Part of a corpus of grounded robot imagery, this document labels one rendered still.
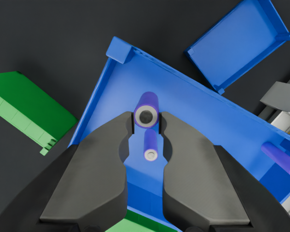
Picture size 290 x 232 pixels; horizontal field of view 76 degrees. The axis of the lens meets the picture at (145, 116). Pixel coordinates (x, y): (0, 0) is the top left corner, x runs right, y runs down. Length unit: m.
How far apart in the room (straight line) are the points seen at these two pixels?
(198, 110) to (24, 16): 0.74
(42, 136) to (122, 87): 0.47
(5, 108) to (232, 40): 0.80
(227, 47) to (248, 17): 0.12
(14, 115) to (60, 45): 0.31
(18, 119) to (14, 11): 0.40
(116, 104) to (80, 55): 0.53
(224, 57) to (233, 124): 0.51
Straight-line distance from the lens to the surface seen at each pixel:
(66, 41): 0.81
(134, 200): 0.31
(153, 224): 0.47
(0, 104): 0.72
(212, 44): 0.78
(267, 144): 0.34
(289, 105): 0.78
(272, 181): 0.36
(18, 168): 1.09
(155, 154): 0.23
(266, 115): 0.88
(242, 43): 0.82
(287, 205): 0.67
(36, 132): 0.70
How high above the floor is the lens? 0.75
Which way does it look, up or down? 71 degrees down
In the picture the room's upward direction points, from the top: 177 degrees counter-clockwise
